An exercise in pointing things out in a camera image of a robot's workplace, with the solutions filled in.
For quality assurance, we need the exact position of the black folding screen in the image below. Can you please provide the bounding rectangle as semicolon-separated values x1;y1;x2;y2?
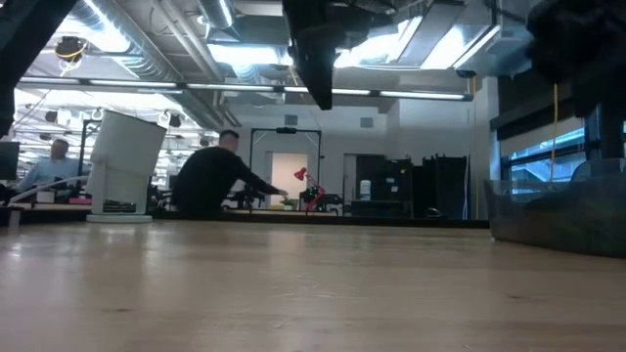
423;154;470;219

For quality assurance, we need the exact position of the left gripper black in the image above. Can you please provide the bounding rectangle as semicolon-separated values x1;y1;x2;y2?
282;0;395;111

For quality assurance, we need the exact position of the black ceiling cable reel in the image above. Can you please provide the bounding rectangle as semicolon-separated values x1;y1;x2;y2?
53;36;89;65

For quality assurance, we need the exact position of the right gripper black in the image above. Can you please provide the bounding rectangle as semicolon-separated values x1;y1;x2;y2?
524;0;626;85

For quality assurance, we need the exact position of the black table frame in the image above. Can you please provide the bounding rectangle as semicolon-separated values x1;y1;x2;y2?
19;207;490;229

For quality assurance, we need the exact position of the long ceiling light bar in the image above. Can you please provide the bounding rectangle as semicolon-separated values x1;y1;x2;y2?
17;74;474;103

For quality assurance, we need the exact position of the clear plastic bin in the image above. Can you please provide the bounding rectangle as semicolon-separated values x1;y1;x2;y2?
483;171;626;259

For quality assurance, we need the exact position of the person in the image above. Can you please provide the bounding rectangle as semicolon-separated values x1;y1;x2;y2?
170;128;290;216
16;139;93;195

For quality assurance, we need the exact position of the black post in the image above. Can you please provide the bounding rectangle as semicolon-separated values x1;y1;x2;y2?
599;105;626;162

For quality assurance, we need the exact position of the black gantry frame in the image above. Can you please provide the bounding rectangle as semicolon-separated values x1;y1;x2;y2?
248;126;324;211

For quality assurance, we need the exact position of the black cabinet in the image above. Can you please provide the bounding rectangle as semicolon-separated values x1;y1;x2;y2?
354;154;415;219

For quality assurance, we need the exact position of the black monitor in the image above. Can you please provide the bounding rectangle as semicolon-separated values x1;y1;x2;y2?
0;141;21;181

